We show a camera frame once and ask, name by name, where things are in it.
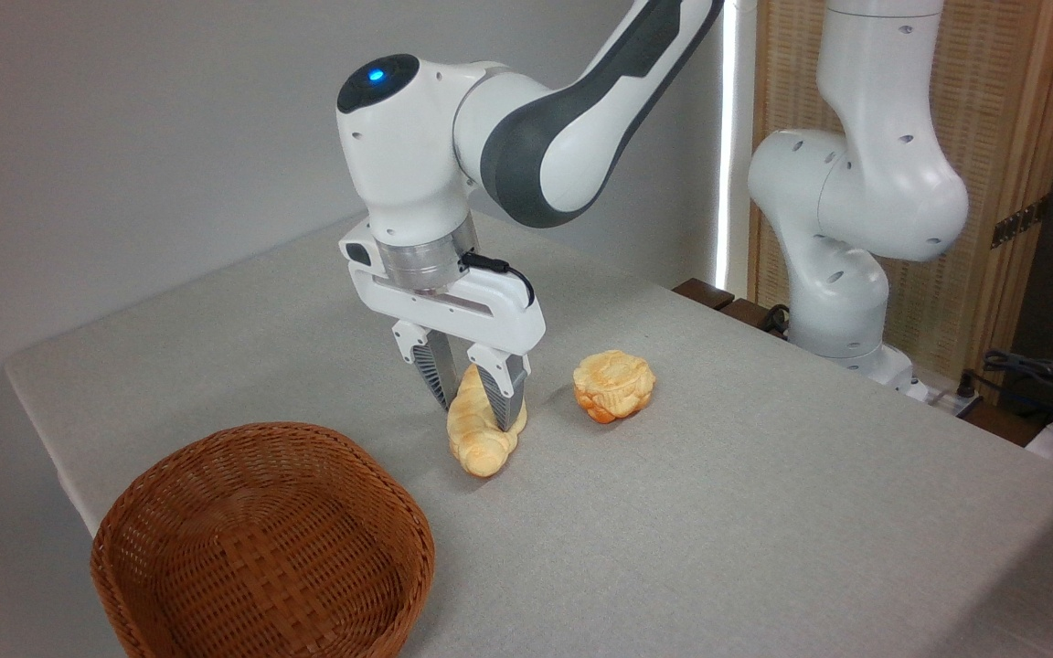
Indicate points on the dark metal screen hinge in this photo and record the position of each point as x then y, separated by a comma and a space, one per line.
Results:
1020, 222

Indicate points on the long braided bread loaf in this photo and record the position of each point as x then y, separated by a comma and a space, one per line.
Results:
476, 439

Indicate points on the grey tablecloth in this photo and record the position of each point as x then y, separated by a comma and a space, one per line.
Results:
718, 530

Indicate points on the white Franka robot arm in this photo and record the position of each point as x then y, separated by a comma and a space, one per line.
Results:
526, 146

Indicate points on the round orange bread bun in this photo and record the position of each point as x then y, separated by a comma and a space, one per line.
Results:
613, 386

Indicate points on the brown wicker basket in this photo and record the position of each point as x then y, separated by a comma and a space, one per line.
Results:
261, 548

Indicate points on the dark brown wooden block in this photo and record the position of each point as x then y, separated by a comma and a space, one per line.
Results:
750, 313
703, 292

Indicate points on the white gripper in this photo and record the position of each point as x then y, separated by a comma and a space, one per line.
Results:
481, 315

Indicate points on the white power strip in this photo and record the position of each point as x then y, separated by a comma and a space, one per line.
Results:
947, 398

